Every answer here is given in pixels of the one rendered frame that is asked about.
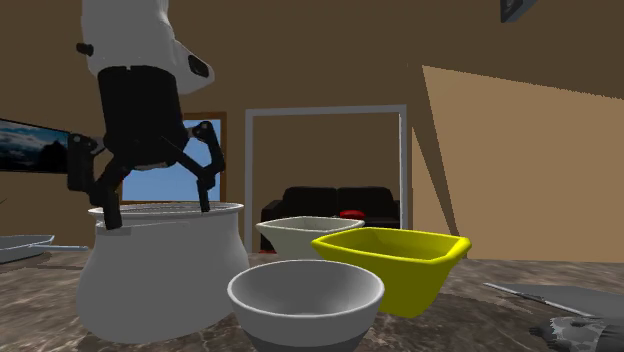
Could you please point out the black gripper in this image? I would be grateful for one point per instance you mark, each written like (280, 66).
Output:
(141, 117)

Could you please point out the wood framed window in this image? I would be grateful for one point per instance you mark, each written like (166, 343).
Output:
(166, 183)

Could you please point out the large white pot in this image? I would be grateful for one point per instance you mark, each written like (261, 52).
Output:
(156, 273)

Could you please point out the pale grey pan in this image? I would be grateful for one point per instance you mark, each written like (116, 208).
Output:
(19, 244)

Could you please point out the white square bowl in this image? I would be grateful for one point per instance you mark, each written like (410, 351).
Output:
(292, 236)

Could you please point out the black sofa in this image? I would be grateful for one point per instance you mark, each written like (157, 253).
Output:
(312, 200)

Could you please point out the round white bowl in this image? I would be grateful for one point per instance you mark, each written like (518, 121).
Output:
(302, 292)

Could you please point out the yellow square bowl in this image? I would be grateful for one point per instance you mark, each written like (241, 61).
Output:
(404, 278)

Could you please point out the grey flat tray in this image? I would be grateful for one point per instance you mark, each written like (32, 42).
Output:
(575, 295)

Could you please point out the mottled grey black object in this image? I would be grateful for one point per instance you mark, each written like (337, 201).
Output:
(580, 334)

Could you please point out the grey door frame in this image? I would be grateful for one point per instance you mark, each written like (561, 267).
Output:
(248, 170)

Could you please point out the dark landscape wall picture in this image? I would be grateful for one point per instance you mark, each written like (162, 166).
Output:
(29, 146)

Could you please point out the small dark wall picture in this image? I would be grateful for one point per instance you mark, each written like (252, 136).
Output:
(514, 8)

